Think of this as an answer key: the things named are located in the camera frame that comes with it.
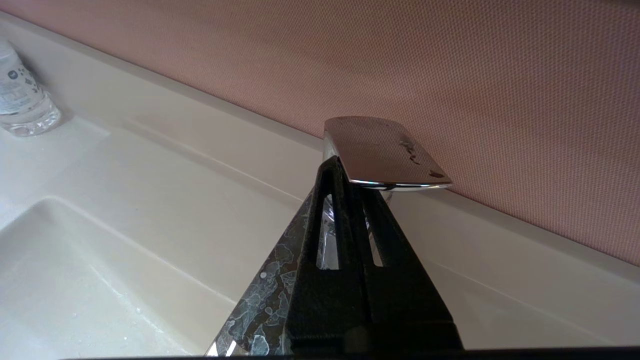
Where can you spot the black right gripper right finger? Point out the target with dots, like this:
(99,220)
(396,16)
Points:
(405,295)

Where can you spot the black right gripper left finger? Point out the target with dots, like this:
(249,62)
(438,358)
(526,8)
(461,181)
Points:
(325,300)

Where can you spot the chrome lever faucet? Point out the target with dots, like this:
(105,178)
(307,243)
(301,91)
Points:
(380,150)

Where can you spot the white ceramic sink basin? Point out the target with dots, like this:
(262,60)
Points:
(100,275)

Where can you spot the clear plastic water bottle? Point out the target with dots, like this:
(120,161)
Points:
(22,100)

